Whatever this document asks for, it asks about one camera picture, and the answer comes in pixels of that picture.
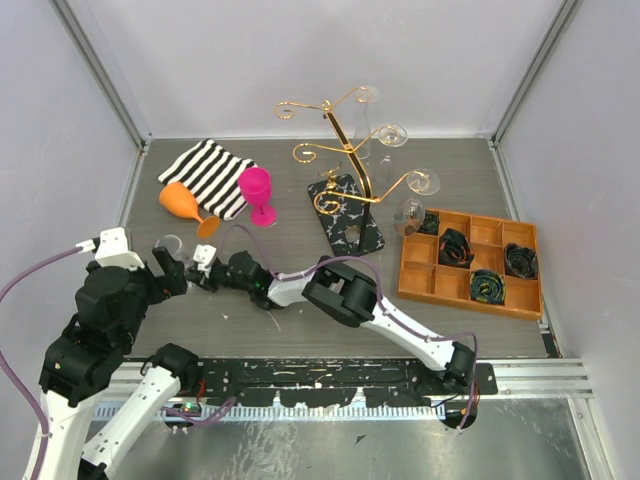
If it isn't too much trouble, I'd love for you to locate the clear stemless glass tumbler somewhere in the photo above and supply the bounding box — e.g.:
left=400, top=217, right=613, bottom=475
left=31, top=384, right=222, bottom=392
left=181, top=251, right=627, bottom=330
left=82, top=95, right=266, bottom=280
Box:
left=154, top=234, right=191, bottom=269

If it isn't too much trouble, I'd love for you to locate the striped black white cloth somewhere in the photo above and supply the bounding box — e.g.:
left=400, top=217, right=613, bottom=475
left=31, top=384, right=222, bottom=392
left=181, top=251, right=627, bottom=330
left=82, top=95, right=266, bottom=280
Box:
left=158, top=139, right=257, bottom=221

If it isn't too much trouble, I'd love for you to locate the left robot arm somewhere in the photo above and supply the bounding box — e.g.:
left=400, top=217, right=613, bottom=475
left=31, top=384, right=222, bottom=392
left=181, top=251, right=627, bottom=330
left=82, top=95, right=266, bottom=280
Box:
left=25, top=246, right=200, bottom=479

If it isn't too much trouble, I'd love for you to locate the orange plastic wine glass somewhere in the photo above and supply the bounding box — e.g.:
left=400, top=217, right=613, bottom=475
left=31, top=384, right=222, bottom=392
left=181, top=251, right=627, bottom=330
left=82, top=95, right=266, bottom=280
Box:
left=158, top=182, right=220, bottom=239

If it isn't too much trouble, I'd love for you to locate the black mounting base plate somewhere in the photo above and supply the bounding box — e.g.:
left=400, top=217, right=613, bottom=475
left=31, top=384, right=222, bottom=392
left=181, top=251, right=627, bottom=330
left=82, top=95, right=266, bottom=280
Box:
left=197, top=357, right=499, bottom=409

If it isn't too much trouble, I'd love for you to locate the black coil top left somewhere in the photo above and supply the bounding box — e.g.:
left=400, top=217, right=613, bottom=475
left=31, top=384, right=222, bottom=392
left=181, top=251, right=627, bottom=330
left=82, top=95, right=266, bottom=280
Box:
left=418, top=210, right=440, bottom=236

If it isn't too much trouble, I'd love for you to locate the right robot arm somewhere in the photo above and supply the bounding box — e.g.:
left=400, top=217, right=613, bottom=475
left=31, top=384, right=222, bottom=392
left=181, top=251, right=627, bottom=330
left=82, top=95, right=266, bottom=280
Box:
left=186, top=245, right=477, bottom=394

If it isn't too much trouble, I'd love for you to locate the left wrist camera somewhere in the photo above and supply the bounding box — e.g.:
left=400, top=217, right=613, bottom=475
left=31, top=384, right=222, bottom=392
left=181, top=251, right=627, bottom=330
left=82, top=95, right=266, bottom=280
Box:
left=95, top=227, right=145, bottom=271

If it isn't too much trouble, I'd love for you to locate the black coil right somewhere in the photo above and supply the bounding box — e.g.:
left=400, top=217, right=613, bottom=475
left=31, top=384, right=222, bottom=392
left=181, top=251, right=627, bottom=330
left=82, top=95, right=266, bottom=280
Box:
left=504, top=243, right=539, bottom=280

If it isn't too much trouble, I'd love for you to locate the pink plastic wine glass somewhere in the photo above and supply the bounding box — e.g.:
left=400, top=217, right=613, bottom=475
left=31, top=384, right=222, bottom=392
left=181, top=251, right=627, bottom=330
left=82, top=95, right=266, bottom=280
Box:
left=238, top=167, right=277, bottom=228

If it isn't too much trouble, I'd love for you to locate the orange compartment tray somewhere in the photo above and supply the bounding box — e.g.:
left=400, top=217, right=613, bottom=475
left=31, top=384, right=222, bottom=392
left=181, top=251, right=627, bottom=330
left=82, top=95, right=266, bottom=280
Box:
left=397, top=209, right=544, bottom=321

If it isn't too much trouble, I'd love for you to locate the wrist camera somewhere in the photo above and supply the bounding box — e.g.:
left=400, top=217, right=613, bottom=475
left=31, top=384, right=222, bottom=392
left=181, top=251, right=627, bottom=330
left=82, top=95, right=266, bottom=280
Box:
left=192, top=244, right=217, bottom=272
left=95, top=227, right=145, bottom=271

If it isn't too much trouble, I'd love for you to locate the black coil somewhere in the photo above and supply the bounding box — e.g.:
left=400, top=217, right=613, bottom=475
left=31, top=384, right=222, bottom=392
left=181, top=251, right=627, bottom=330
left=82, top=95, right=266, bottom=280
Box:
left=504, top=243, right=539, bottom=280
left=418, top=210, right=440, bottom=236
left=470, top=269, right=506, bottom=305
left=438, top=228, right=475, bottom=268

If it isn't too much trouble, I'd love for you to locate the clear champagne flute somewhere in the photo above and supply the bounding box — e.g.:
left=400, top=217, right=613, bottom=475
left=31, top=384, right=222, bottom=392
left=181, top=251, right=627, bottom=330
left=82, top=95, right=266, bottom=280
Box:
left=351, top=85, right=379, bottom=160
left=374, top=123, right=408, bottom=190

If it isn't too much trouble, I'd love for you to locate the gold wine glass rack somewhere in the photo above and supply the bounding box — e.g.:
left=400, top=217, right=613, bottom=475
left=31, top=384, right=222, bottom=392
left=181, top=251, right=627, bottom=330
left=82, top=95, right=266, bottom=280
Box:
left=274, top=85, right=389, bottom=264

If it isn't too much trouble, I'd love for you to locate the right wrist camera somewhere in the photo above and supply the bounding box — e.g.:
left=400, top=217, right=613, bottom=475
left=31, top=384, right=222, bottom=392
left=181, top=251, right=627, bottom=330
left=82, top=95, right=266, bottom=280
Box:
left=192, top=244, right=217, bottom=272

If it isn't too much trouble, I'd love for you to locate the black coil centre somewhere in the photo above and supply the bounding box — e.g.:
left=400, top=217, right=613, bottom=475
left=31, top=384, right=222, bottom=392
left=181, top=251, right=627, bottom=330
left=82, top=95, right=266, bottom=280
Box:
left=438, top=228, right=475, bottom=268

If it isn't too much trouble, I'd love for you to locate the clear round wine glass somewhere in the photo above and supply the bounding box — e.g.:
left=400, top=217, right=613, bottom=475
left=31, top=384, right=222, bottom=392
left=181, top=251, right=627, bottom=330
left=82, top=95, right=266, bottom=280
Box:
left=393, top=168, right=441, bottom=237

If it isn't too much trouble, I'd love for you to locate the black coil bottom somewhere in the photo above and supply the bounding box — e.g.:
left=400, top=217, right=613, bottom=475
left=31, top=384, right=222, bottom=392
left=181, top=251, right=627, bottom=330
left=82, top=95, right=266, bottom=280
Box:
left=470, top=269, right=506, bottom=305

